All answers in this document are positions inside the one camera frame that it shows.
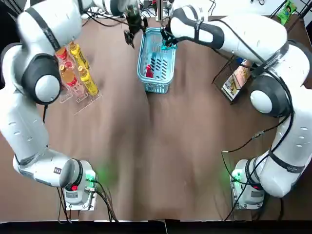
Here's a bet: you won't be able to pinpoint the green snack bag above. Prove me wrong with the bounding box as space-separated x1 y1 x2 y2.
276 0 298 25

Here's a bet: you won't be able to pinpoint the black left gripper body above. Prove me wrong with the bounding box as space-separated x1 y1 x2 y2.
124 3 144 31

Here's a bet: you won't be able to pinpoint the black right base cables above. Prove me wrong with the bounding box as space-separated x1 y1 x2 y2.
223 168 286 221

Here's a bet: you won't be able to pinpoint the tan snack box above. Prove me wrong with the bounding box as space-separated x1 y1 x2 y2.
234 59 253 85

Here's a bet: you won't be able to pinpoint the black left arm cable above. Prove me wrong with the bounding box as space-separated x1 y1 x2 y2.
42 103 49 124

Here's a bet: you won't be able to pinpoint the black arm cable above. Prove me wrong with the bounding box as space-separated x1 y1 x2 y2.
42 103 49 124
221 111 294 188

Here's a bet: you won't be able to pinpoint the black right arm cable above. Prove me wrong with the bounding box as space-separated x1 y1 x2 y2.
221 111 294 188

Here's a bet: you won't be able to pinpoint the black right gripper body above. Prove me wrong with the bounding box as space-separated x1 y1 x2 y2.
160 26 178 42

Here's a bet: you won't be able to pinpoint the black desk cable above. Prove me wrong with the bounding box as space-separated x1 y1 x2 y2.
81 11 129 27

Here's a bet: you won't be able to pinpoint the orange drink bottle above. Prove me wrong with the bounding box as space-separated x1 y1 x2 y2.
59 65 79 88

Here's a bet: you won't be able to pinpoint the yellow drink bottle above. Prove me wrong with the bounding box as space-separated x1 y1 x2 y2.
67 40 89 71
77 65 100 96

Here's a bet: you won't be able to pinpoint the aluminium frame post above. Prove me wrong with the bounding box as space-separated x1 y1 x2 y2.
156 0 164 22

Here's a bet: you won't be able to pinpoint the blue plastic basket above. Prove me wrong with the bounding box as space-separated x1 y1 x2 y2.
137 27 177 95

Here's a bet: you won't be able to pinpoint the clear acrylic bottle tray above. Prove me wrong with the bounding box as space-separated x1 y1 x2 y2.
54 40 102 116

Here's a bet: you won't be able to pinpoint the teal chips bag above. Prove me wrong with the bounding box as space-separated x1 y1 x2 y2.
160 42 178 51

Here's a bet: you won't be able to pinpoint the black left base cables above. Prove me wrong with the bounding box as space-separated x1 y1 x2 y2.
57 179 119 224

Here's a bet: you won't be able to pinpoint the black base cables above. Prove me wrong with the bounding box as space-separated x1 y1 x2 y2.
57 179 119 224
223 168 286 221

